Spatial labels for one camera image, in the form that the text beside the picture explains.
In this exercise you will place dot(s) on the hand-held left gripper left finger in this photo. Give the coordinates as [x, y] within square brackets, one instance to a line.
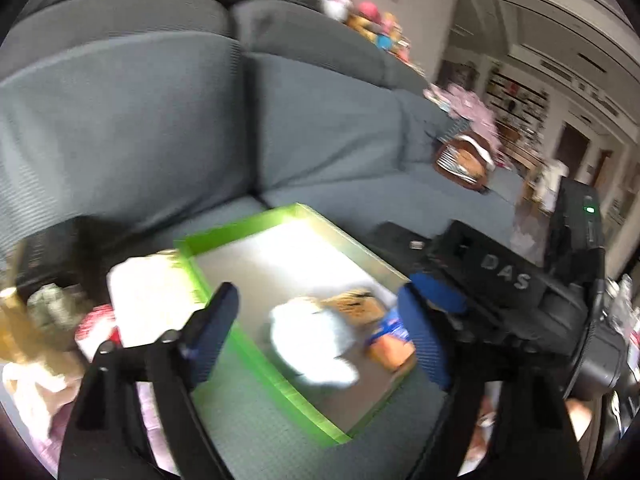
[215, 330]

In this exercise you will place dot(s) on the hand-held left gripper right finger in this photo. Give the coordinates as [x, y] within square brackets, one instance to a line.
[422, 340]

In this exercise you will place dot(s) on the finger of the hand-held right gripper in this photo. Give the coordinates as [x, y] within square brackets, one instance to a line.
[440, 292]
[400, 242]

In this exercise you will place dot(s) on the light blue plush toy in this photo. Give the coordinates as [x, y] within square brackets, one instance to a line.
[310, 340]

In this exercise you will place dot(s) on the green cardboard box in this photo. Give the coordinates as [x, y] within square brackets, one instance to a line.
[300, 260]

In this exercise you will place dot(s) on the red white fuzzy sock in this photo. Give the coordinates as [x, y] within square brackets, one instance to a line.
[97, 330]

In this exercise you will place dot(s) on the brown plush toy blue shirt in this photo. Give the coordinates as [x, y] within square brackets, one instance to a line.
[360, 305]

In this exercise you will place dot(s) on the brown striped bag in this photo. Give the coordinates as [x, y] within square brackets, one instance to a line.
[465, 160]

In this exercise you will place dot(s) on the pink patterned cloth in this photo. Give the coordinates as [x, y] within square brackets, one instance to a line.
[465, 110]

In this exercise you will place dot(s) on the bookshelf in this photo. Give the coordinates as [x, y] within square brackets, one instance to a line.
[515, 105]

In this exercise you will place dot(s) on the gold box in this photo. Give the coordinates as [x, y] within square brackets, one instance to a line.
[30, 330]

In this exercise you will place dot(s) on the grey sofa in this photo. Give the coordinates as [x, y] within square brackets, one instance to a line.
[125, 135]

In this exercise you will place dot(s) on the row of plush toys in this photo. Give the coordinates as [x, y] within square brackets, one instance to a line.
[370, 20]

